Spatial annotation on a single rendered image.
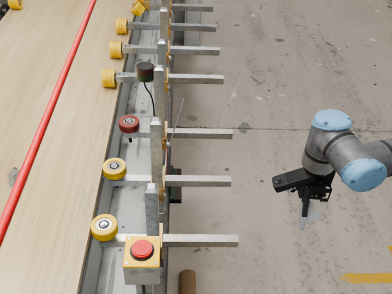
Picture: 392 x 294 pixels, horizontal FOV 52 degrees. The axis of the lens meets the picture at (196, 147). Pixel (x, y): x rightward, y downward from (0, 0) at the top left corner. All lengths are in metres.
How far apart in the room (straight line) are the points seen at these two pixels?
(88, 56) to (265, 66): 2.12
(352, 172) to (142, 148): 1.16
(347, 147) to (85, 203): 0.80
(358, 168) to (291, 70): 2.92
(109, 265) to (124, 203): 0.28
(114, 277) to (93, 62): 1.02
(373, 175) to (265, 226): 1.51
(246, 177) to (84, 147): 1.40
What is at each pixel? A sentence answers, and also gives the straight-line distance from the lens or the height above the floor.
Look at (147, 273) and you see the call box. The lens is 0.82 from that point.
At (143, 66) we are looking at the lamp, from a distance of 1.41.
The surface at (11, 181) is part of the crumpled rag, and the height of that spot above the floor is 0.91.
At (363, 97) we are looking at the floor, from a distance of 3.70.
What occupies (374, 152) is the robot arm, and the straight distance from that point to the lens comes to 1.01.
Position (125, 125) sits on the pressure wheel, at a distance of 1.59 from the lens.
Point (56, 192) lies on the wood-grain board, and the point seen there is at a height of 0.90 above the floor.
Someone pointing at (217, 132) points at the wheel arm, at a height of 0.86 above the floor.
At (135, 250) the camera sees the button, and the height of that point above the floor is 1.23.
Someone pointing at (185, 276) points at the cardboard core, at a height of 0.08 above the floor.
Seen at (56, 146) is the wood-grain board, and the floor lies 0.90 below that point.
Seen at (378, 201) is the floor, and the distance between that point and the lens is 2.80.
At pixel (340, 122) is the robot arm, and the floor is 1.31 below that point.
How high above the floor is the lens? 1.90
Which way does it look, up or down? 42 degrees down
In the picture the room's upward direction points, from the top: 3 degrees clockwise
